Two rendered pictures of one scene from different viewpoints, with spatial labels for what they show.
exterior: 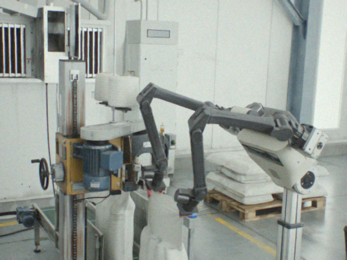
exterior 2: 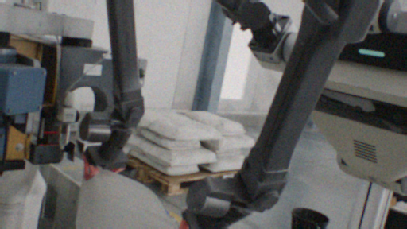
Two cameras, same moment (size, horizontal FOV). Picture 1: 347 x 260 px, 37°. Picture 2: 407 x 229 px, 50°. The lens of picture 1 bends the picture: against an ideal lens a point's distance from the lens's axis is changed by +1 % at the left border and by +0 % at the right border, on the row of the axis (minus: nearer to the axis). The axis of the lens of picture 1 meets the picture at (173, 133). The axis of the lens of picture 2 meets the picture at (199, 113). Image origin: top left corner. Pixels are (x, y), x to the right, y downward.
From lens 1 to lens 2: 1.74 m
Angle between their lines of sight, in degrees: 18
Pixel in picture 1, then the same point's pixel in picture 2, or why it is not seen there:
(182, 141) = (88, 95)
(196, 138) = (353, 24)
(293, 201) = (382, 205)
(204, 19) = not seen: outside the picture
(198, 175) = (281, 148)
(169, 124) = not seen: hidden behind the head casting
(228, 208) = (146, 178)
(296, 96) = (209, 63)
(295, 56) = (213, 21)
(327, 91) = (236, 63)
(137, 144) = (72, 67)
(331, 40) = not seen: hidden behind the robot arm
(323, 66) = (236, 36)
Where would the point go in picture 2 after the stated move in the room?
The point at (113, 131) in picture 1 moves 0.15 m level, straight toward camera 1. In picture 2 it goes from (24, 15) to (27, 17)
